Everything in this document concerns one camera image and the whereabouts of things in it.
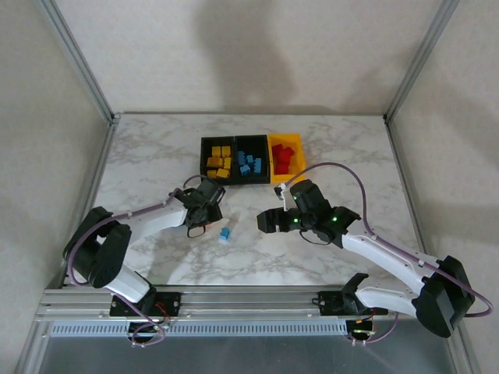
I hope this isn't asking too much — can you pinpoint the yellow plastic bin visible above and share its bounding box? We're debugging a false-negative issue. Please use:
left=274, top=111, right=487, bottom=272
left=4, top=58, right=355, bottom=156
left=267, top=133, right=307, bottom=185

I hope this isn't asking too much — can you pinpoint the black plastic bin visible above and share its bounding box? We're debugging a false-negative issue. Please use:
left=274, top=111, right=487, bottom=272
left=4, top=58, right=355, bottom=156
left=200, top=136, right=237, bottom=186
left=233, top=134, right=271, bottom=185

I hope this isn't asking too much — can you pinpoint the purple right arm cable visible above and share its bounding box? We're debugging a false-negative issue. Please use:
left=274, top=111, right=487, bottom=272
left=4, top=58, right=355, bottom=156
left=278, top=161, right=493, bottom=348

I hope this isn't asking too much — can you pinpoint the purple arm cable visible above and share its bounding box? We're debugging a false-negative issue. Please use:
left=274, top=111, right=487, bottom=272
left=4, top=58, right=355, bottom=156
left=65, top=175, right=206, bottom=348
left=278, top=161, right=493, bottom=348

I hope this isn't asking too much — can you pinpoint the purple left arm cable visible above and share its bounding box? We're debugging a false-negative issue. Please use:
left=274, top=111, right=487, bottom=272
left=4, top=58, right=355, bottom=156
left=65, top=175, right=206, bottom=348

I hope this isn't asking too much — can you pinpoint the wide aluminium base rail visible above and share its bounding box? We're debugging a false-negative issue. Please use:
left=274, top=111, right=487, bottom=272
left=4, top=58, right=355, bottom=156
left=34, top=286, right=426, bottom=323

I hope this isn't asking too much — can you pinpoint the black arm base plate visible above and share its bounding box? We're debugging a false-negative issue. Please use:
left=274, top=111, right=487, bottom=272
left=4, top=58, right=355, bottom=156
left=317, top=290, right=389, bottom=316
left=110, top=291, right=182, bottom=317

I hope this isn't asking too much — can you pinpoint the aluminium side rail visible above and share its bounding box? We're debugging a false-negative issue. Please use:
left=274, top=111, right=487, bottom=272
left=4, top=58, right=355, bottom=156
left=384, top=116, right=483, bottom=374
left=58, top=116, right=120, bottom=289

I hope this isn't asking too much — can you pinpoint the grey slotted cable duct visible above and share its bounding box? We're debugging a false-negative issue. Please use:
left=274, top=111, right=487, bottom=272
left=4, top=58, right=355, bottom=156
left=48, top=321, right=350, bottom=338

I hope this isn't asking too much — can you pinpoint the aluminium frame post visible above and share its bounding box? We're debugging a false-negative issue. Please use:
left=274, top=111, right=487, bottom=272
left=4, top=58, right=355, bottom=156
left=383, top=0, right=462, bottom=125
left=37, top=0, right=121, bottom=125

